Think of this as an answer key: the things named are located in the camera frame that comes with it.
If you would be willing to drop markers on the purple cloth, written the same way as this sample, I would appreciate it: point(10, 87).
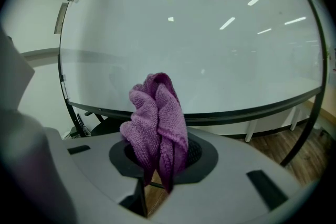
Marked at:
point(157, 126)

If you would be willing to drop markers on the wooden table white legs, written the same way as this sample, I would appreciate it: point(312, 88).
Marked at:
point(250, 131)

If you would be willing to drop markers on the black office chair with armrest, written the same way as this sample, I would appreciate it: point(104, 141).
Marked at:
point(105, 126)

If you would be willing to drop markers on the large whiteboard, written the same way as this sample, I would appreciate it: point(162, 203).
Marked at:
point(210, 47)

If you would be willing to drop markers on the white marker pen black cap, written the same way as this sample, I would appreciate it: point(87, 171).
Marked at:
point(65, 91)

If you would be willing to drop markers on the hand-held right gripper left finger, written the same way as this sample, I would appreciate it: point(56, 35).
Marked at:
point(97, 162)

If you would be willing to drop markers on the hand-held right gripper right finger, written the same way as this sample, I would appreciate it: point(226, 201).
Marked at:
point(231, 191)

